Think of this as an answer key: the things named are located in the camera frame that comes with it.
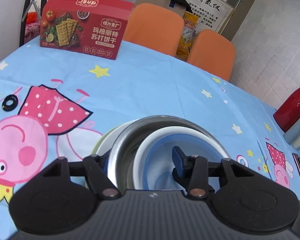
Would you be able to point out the red thermos jug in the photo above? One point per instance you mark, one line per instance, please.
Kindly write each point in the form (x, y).
(289, 112)

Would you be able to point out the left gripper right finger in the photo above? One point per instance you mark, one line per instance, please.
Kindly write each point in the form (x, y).
(185, 163)

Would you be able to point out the grey blue tumbler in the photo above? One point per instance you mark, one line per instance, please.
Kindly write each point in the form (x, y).
(293, 132)

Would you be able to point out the white ceramic bowl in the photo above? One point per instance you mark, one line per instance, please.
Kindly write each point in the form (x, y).
(141, 154)

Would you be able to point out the orange chair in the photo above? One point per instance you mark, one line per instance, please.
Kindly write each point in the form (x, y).
(213, 53)
(154, 27)

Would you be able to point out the left orange chair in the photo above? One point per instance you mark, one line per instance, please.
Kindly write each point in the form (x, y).
(154, 27)

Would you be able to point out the red cracker box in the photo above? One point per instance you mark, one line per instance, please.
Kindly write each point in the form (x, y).
(94, 27)

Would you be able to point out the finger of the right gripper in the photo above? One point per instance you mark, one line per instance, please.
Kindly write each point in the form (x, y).
(196, 181)

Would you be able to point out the white floral plate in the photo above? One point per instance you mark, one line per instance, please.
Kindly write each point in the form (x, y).
(109, 138)

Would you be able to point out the stainless steel bowl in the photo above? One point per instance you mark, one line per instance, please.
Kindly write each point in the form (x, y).
(123, 151)

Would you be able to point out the green plastic plate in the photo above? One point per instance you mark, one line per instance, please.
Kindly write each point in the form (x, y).
(96, 147)

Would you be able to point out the black smartphone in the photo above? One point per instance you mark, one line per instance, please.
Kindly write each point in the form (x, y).
(296, 160)

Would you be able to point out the blue plastic bowl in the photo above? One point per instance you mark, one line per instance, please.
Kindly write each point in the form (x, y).
(157, 174)

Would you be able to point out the yellow snack bag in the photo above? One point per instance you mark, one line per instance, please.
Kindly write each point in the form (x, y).
(187, 35)

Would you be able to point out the brown paper bag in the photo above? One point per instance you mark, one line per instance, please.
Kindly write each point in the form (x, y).
(167, 4)

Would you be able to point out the right orange chair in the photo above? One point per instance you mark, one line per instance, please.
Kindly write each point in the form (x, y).
(213, 53)

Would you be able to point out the blue cartoon tablecloth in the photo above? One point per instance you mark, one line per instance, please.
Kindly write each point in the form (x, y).
(58, 103)

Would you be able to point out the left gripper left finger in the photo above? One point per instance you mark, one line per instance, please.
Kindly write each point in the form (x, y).
(93, 167)

